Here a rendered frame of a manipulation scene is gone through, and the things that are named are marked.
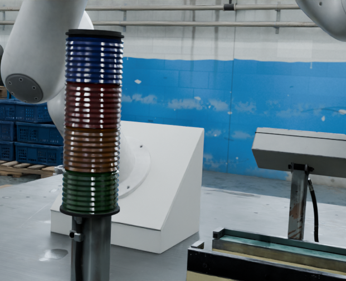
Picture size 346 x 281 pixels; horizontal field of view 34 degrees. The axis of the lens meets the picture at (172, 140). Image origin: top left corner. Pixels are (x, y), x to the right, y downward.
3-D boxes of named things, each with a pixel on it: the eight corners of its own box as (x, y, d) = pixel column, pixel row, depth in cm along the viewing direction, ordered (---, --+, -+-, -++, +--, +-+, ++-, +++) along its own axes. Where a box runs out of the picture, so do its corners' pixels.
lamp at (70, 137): (130, 167, 61) (131, 126, 60) (100, 175, 55) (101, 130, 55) (83, 161, 63) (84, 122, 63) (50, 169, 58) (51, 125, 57)
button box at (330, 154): (350, 179, 100) (354, 154, 103) (347, 159, 95) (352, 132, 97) (257, 168, 108) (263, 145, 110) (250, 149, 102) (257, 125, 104)
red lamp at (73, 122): (131, 126, 60) (132, 84, 60) (101, 130, 55) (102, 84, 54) (84, 122, 63) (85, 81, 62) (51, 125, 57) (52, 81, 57)
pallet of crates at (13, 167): (87, 169, 654) (89, 102, 645) (53, 182, 578) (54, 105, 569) (-1, 160, 690) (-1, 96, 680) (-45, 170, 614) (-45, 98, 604)
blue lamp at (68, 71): (132, 84, 60) (134, 41, 59) (102, 84, 54) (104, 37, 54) (85, 81, 62) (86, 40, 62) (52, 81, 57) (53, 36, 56)
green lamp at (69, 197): (128, 208, 61) (130, 167, 61) (98, 220, 56) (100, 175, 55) (82, 200, 64) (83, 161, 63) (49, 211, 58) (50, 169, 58)
